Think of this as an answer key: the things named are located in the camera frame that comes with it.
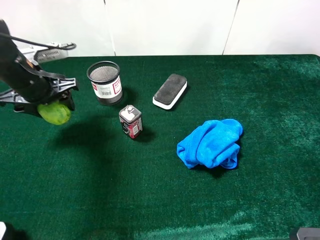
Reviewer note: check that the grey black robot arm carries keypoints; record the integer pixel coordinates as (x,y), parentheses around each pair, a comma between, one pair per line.
(7,46)

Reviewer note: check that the crumpled blue cloth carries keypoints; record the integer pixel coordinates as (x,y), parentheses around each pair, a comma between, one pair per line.
(212,144)

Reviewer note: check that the black white board eraser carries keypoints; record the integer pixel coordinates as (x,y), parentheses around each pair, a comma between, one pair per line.
(170,91)

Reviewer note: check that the green mango fruit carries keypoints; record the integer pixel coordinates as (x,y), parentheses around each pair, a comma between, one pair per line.
(54,113)

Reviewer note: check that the black mesh pen cup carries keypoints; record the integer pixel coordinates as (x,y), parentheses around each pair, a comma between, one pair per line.
(106,82)

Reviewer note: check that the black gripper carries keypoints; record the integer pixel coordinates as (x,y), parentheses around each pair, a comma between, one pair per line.
(30,85)

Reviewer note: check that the small red black box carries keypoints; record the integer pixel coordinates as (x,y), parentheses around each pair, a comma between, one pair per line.
(131,121)

